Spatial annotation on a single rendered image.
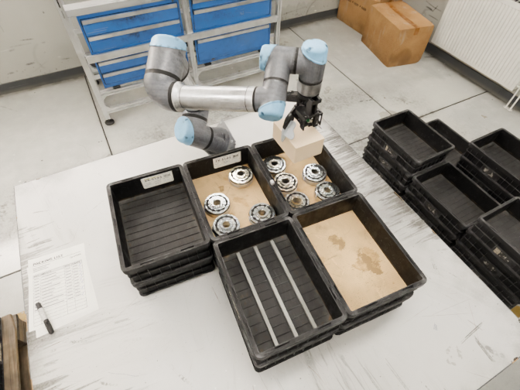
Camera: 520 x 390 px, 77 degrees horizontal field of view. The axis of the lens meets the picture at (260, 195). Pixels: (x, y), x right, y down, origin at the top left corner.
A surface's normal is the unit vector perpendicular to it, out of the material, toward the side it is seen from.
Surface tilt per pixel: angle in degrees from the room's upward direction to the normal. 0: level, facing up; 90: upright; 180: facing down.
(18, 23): 90
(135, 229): 0
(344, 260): 0
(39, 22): 90
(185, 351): 0
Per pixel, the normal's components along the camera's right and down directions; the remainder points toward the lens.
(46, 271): 0.02, -0.62
